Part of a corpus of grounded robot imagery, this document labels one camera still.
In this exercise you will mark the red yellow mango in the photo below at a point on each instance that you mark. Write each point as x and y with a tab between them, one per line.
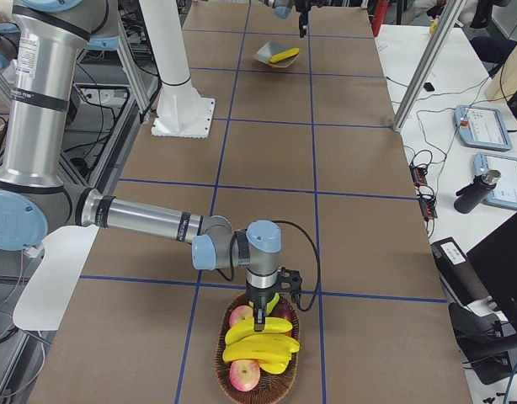
282	310

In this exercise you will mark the lower teach pendant tablet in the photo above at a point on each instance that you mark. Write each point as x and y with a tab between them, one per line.
505	193

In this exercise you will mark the upper teach pendant tablet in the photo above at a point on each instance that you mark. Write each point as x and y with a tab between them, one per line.
481	127

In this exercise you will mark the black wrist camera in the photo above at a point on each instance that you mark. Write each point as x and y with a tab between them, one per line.
289	281

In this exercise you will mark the pink apple rear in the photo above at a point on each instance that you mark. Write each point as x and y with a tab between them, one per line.
240	313

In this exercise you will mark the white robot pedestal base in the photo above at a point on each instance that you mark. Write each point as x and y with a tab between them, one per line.
181	111

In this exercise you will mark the black label printer box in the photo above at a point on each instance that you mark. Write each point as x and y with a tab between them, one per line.
460	277

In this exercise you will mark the red fire extinguisher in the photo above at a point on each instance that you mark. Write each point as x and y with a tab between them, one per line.
378	16

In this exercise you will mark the white curved board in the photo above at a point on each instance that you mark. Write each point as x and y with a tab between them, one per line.
44	300

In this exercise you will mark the aluminium frame post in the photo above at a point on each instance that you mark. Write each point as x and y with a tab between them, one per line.
431	52

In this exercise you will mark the grey square plate orange rim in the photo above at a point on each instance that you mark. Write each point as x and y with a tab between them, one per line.
270	48

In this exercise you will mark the small orange circuit board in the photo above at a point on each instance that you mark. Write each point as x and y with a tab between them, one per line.
418	175

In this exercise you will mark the green pear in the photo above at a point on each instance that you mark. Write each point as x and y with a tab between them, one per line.
272	304

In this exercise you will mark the pink apple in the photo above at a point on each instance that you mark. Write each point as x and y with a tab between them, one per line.
240	313
244	374

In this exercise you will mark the black monitor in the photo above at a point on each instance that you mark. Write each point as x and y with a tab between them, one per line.
494	260

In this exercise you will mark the pink apple front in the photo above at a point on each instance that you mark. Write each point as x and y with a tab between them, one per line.
244	374

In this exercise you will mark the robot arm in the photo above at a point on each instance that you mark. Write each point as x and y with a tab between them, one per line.
283	8
54	153

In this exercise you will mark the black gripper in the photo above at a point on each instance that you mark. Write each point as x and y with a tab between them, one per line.
258	299
302	17

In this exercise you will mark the black water bottle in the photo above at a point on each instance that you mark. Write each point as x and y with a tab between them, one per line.
475	192

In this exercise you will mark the woven brown fruit basket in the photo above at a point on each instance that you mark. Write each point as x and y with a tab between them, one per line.
271	388

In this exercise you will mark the teach pendant tablet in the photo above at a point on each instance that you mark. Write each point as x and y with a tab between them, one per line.
505	193
481	127

